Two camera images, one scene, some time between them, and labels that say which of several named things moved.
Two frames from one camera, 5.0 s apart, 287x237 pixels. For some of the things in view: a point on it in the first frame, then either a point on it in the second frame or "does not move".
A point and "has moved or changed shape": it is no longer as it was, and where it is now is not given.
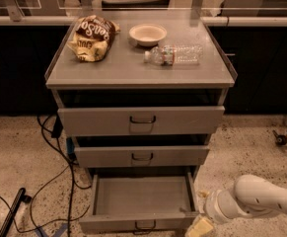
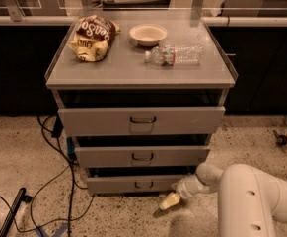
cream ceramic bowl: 147,35 does not move
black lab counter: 264,52 does not move
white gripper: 211,203 → 184,189
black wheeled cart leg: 282,139 does not move
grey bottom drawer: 142,201 has moved or changed shape
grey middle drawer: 140,155 does not move
